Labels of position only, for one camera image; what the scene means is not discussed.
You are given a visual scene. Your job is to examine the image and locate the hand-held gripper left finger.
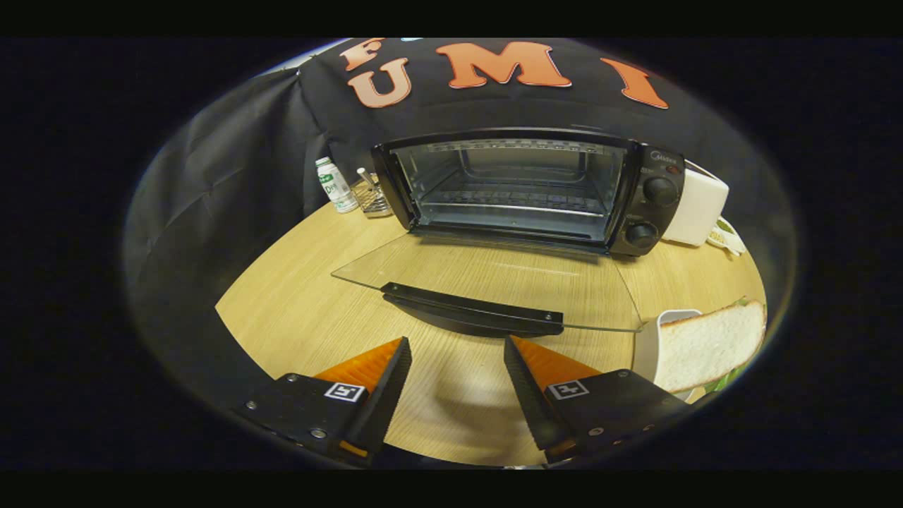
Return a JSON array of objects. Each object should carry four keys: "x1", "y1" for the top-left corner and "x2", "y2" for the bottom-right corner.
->
[{"x1": 236, "y1": 337, "x2": 412, "y2": 466}]

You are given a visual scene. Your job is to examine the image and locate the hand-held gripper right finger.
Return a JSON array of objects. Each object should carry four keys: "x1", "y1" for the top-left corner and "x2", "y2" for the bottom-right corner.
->
[{"x1": 504, "y1": 335, "x2": 696, "y2": 465}]

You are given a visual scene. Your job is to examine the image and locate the bread and lettuce sandwich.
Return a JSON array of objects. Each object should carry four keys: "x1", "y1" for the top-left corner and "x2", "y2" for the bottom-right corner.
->
[{"x1": 657, "y1": 299, "x2": 768, "y2": 394}]

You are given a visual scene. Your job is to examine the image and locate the black toaster oven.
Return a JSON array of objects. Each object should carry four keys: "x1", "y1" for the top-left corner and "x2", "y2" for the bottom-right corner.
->
[{"x1": 332, "y1": 127, "x2": 686, "y2": 338}]

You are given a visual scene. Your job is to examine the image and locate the white pop-up toaster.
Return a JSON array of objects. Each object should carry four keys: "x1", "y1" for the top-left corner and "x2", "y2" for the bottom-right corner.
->
[{"x1": 662, "y1": 161, "x2": 730, "y2": 247}]

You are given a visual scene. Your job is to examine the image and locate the white plate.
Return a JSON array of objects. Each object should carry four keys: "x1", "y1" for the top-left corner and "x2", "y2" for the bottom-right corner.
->
[{"x1": 633, "y1": 308, "x2": 703, "y2": 403}]

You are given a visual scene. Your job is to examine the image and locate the white bottle green label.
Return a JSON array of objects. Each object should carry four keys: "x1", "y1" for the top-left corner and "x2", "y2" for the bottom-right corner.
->
[{"x1": 315, "y1": 157, "x2": 359, "y2": 214}]

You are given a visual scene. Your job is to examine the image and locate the white divided bean dish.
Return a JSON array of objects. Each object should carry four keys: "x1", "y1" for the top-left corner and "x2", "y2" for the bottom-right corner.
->
[{"x1": 708, "y1": 217, "x2": 746, "y2": 256}]

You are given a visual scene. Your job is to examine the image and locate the black backdrop cloth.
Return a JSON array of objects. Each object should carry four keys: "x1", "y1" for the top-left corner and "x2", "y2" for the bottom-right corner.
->
[{"x1": 121, "y1": 38, "x2": 798, "y2": 424}]

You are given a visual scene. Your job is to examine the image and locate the metal wire rack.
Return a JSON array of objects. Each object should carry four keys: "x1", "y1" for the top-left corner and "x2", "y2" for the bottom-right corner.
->
[{"x1": 351, "y1": 168, "x2": 394, "y2": 218}]

